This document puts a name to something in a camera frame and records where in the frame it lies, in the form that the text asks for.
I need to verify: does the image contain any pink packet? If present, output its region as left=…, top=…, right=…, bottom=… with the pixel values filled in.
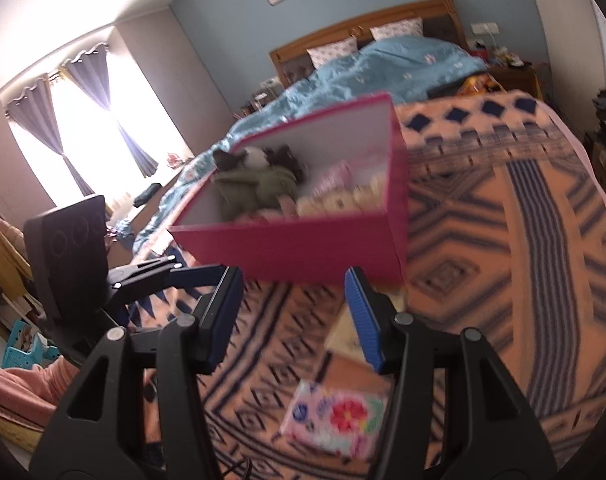
left=308, top=160, right=354, bottom=196

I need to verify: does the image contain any small brown cardboard box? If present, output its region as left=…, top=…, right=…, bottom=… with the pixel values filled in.
left=325, top=305, right=371, bottom=357

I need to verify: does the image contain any pink cardboard box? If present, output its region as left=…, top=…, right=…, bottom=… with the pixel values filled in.
left=168, top=91, right=409, bottom=286

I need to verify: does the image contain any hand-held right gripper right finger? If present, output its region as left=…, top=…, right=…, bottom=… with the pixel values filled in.
left=344, top=266, right=559, bottom=480

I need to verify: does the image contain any brown cabinet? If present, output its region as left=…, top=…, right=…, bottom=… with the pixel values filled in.
left=583, top=130, right=606, bottom=196

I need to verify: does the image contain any bright window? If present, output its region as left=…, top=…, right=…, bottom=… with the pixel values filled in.
left=8, top=50, right=194, bottom=201

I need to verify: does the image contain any floral printed packet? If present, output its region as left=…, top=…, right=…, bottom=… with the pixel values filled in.
left=280, top=380, right=389, bottom=461

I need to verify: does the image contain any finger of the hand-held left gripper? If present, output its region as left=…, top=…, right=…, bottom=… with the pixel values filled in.
left=115, top=307, right=161, bottom=368
left=105, top=255, right=226, bottom=311

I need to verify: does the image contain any green plush toy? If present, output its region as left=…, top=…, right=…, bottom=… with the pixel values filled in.
left=213, top=165, right=299, bottom=221

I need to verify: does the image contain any mustard yellow clothing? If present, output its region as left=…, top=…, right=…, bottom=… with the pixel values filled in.
left=0, top=410, right=38, bottom=453

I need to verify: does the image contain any wooden bedside table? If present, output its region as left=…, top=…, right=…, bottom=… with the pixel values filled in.
left=476, top=45, right=551, bottom=101

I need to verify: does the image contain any beige plush bunny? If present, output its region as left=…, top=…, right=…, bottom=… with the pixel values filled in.
left=295, top=175, right=386, bottom=218

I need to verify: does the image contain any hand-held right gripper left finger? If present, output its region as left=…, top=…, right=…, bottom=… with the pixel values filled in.
left=30, top=266, right=244, bottom=480

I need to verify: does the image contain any brown and white plush toy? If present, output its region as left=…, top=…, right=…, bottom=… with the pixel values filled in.
left=213, top=145, right=306, bottom=181

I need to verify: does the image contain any blue plastic basket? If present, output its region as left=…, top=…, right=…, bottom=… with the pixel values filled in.
left=2, top=320, right=58, bottom=368

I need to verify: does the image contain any orange patterned blanket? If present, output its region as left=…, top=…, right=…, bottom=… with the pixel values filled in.
left=128, top=89, right=606, bottom=480

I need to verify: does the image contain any white patterned pillow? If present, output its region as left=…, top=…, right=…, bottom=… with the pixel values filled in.
left=307, top=36, right=359, bottom=68
left=370, top=16, right=424, bottom=43

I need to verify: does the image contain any orange red packet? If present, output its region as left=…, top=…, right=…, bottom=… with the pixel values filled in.
left=458, top=74, right=499, bottom=95

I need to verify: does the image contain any yellow hanging cloth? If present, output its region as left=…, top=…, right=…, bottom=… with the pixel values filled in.
left=0, top=212, right=28, bottom=301

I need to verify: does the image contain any grey purple curtain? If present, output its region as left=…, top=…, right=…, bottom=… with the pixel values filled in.
left=5, top=77, right=96, bottom=198
left=60, top=42, right=159, bottom=178

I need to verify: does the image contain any light blue duvet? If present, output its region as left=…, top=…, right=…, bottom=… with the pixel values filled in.
left=133, top=36, right=489, bottom=256

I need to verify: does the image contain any cluttered bedside table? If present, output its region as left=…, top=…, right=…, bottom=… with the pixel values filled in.
left=240, top=76, right=286, bottom=118

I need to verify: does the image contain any wooden headboard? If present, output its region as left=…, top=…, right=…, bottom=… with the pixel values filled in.
left=269, top=0, right=468, bottom=88

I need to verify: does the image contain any dark cloth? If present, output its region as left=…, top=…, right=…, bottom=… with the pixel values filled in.
left=133, top=182, right=163, bottom=207

